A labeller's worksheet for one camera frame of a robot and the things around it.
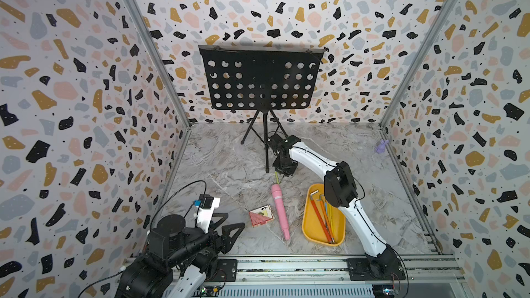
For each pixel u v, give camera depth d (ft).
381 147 3.52
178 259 1.57
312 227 2.75
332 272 2.46
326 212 2.88
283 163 2.86
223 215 2.06
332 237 2.63
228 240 1.71
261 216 2.81
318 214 2.87
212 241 1.68
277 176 3.28
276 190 3.01
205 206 1.67
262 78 2.40
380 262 2.09
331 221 2.80
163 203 3.13
